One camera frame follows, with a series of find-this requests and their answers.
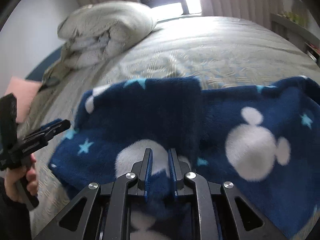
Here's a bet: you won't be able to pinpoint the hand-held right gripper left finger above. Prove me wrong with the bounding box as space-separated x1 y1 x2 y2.
32 148 153 240

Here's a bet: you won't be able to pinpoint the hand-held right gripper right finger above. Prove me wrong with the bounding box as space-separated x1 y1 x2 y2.
168 148 288 240

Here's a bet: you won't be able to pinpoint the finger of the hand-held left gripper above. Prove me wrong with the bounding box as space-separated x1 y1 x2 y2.
23 119 71 142

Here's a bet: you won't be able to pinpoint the navy printed fleece pants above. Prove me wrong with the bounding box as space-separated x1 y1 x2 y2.
48 76 320 240

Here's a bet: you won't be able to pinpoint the person's left forearm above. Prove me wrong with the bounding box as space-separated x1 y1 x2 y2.
0 177 34 240

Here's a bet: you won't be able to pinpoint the person's left hand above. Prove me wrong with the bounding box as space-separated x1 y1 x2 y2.
3 154 38 203

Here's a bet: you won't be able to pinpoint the pink pillow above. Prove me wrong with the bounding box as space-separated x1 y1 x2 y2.
4 77 42 125

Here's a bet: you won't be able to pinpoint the olive crumpled cloth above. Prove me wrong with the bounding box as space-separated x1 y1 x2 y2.
41 62 68 91

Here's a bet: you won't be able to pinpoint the blue headboard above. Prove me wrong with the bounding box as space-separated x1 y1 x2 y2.
24 46 63 81

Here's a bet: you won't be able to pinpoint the folded grey duvet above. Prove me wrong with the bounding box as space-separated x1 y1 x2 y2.
57 0 158 69

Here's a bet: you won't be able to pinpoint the bed with patterned grey cover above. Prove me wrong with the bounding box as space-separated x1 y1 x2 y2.
15 15 320 230

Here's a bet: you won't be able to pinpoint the grey shelf unit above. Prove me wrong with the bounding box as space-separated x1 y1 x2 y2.
269 12 320 68

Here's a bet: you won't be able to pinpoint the gold candle holders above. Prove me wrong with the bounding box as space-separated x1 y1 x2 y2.
282 9 308 28

